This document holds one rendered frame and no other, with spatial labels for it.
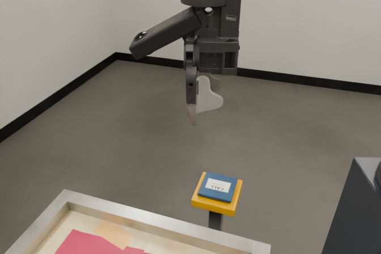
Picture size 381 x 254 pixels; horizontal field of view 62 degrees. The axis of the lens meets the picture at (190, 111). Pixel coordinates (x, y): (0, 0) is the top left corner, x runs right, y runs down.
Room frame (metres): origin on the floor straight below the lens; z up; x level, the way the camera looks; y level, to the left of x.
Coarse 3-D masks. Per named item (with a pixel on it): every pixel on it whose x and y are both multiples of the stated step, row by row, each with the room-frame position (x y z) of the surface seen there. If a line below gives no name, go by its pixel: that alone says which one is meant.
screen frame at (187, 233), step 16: (64, 192) 0.65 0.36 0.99; (48, 208) 0.60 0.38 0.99; (64, 208) 0.61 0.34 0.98; (80, 208) 0.61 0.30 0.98; (96, 208) 0.60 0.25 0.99; (112, 208) 0.60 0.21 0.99; (128, 208) 0.60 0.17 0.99; (32, 224) 0.55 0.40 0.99; (48, 224) 0.55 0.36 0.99; (128, 224) 0.56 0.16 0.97; (144, 224) 0.55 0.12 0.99; (160, 224) 0.55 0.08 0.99; (176, 224) 0.55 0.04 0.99; (192, 224) 0.55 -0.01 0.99; (16, 240) 0.50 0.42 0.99; (32, 240) 0.50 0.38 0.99; (176, 240) 0.52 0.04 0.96; (192, 240) 0.51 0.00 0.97; (208, 240) 0.50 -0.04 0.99; (224, 240) 0.50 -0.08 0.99; (240, 240) 0.50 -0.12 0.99
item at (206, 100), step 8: (200, 80) 0.45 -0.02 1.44; (208, 80) 0.45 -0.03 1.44; (200, 88) 0.45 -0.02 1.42; (208, 88) 0.45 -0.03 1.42; (200, 96) 0.45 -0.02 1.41; (208, 96) 0.45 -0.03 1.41; (216, 96) 0.45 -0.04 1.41; (192, 104) 0.44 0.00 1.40; (200, 104) 0.45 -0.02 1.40; (208, 104) 0.45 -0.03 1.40; (216, 104) 0.45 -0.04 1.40; (192, 112) 0.44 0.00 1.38; (200, 112) 0.45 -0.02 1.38; (192, 120) 0.45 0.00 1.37
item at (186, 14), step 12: (180, 12) 0.49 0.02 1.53; (192, 12) 0.46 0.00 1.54; (168, 24) 0.46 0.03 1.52; (180, 24) 0.46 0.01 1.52; (192, 24) 0.45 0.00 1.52; (144, 36) 0.47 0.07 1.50; (156, 36) 0.46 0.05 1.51; (168, 36) 0.46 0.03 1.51; (180, 36) 0.46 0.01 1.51; (132, 48) 0.46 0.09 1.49; (144, 48) 0.46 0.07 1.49; (156, 48) 0.46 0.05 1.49
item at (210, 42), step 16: (192, 0) 0.45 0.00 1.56; (208, 0) 0.45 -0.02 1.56; (224, 0) 0.46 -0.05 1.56; (240, 0) 0.46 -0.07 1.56; (208, 16) 0.47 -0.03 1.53; (224, 16) 0.46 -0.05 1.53; (192, 32) 0.47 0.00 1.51; (208, 32) 0.47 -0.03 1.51; (224, 32) 0.46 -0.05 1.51; (192, 48) 0.45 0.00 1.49; (208, 48) 0.45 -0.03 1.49; (224, 48) 0.44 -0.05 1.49; (208, 64) 0.46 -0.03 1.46; (224, 64) 0.44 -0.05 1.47
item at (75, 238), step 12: (72, 240) 0.52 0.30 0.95; (84, 240) 0.52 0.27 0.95; (96, 240) 0.52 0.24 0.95; (60, 252) 0.49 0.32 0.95; (72, 252) 0.49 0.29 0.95; (84, 252) 0.49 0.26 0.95; (96, 252) 0.49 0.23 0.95; (108, 252) 0.49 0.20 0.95; (120, 252) 0.49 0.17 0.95; (132, 252) 0.49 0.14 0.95
